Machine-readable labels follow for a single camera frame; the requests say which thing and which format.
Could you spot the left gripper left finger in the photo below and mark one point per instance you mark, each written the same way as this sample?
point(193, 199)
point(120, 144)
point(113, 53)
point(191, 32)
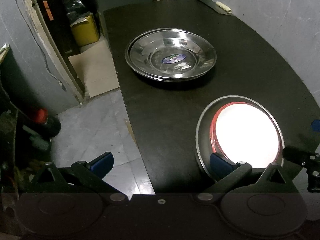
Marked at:
point(81, 176)

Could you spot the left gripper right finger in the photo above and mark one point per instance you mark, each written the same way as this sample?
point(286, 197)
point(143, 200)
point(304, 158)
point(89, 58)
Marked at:
point(243, 178)

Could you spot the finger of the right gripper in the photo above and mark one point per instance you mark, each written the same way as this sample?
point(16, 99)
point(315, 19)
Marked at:
point(315, 125)
point(307, 160)

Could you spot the white bowl red rim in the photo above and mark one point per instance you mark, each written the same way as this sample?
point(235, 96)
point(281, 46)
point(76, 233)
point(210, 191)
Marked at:
point(239, 131)

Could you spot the steel bowl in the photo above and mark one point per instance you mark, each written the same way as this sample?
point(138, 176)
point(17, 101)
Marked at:
point(202, 136)

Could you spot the red bottle cap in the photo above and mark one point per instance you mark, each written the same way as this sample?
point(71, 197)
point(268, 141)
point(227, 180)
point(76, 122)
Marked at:
point(41, 116)

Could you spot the yellow bin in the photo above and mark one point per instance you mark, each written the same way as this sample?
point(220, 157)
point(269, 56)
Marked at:
point(84, 30)

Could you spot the cleaver with cream handle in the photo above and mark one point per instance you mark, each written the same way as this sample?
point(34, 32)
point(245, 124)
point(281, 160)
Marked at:
point(218, 7)

